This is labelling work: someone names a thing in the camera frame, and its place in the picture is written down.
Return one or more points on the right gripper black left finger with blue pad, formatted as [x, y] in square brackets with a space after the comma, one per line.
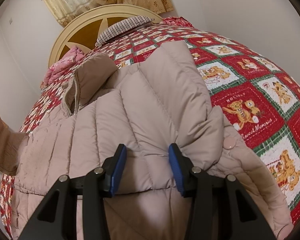
[56, 215]

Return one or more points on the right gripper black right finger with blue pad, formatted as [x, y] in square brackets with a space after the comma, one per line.
[221, 208]

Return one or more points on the beige puffer jacket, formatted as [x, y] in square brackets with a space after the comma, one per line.
[146, 106]

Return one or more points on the person's beige sleeve forearm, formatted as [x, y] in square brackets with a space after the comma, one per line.
[11, 144]

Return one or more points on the red teddy bear patchwork bedspread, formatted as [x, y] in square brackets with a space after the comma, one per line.
[259, 98]

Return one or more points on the pink floral pillow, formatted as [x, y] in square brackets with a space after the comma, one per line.
[57, 69]

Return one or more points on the cream round wooden headboard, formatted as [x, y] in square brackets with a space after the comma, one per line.
[84, 30]

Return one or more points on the red folded blanket at headboard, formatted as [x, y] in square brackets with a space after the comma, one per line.
[176, 21]

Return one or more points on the striped pillow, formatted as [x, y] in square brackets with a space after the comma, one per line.
[122, 27]

